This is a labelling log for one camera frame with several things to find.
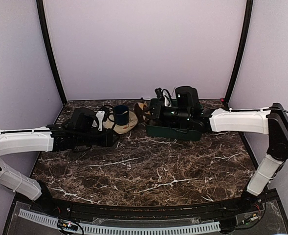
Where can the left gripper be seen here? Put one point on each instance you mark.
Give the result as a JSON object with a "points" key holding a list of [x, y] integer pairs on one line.
{"points": [[106, 140]]}

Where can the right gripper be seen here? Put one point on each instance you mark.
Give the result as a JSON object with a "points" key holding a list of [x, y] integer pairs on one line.
{"points": [[158, 114]]}

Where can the green divided plastic tray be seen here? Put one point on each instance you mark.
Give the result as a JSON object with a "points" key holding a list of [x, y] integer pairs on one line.
{"points": [[175, 132]]}

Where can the brown argyle sock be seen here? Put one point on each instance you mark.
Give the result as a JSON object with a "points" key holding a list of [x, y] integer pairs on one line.
{"points": [[139, 108]]}

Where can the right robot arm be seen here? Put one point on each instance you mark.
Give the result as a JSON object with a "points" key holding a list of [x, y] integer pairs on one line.
{"points": [[271, 121]]}

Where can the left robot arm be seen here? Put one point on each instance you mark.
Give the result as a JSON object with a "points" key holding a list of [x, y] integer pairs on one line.
{"points": [[23, 141]]}

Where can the dark blue enamel mug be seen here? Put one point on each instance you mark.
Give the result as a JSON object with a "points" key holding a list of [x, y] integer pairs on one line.
{"points": [[120, 115]]}

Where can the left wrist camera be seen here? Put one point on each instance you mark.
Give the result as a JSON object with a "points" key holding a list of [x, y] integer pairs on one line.
{"points": [[102, 115]]}

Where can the black front rail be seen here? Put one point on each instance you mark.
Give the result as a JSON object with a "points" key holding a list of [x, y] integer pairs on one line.
{"points": [[212, 210]]}

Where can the white slotted cable duct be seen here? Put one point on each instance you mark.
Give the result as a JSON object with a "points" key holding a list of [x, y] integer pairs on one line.
{"points": [[118, 227]]}

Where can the right black frame post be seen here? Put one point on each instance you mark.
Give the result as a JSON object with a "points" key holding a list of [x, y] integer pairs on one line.
{"points": [[240, 51]]}

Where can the black frame post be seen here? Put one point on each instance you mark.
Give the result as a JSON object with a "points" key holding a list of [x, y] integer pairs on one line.
{"points": [[49, 51], [240, 51]]}

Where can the left black frame post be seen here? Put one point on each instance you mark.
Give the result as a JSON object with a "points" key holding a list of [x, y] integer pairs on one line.
{"points": [[49, 51]]}

